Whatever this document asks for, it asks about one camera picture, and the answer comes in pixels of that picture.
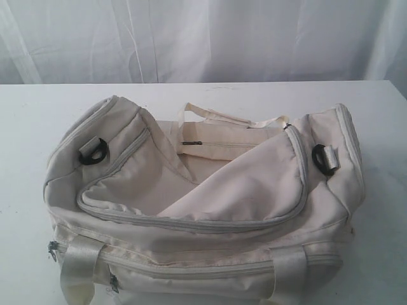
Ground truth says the white backdrop curtain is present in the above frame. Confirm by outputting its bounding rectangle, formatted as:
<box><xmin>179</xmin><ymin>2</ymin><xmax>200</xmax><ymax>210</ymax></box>
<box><xmin>1</xmin><ymin>1</ymin><xmax>406</xmax><ymax>84</ymax></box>

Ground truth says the cream fabric duffel bag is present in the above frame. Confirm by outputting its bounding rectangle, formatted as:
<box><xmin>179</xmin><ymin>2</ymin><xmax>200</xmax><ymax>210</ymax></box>
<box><xmin>43</xmin><ymin>96</ymin><xmax>365</xmax><ymax>304</ymax></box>

